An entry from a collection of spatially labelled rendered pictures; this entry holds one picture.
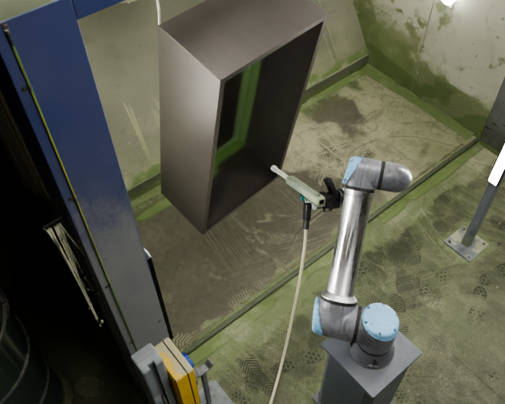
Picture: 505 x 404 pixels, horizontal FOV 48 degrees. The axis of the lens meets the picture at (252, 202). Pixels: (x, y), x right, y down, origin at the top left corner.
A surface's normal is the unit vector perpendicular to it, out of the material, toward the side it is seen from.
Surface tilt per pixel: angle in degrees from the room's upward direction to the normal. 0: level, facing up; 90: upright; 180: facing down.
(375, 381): 0
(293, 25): 12
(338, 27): 57
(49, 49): 90
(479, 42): 90
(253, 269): 0
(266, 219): 0
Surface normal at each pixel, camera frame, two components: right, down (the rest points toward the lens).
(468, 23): -0.77, 0.50
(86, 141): 0.63, 0.59
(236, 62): 0.13, -0.51
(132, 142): 0.52, 0.15
